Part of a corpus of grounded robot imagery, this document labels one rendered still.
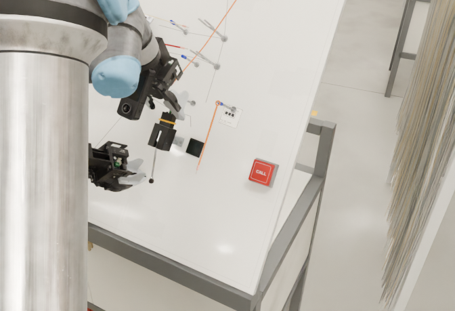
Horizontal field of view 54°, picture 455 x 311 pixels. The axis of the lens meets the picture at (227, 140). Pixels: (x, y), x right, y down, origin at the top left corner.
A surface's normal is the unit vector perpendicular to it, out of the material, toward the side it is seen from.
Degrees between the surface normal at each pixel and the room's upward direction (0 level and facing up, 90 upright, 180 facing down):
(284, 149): 54
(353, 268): 0
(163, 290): 90
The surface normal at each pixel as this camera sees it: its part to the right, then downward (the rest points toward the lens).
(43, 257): 0.52, -0.04
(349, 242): 0.03, -0.83
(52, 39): 0.47, 0.67
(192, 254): -0.36, -0.09
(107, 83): 0.04, 0.87
